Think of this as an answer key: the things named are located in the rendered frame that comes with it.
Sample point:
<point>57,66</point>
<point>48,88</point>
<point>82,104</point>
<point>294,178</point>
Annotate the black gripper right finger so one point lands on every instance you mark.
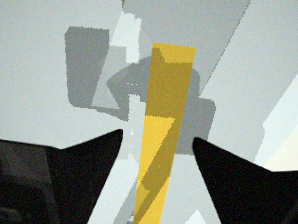
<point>243,192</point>

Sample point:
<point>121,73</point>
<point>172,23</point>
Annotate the yellow bar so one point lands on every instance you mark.
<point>169,77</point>

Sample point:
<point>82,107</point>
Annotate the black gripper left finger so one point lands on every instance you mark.
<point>71,179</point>

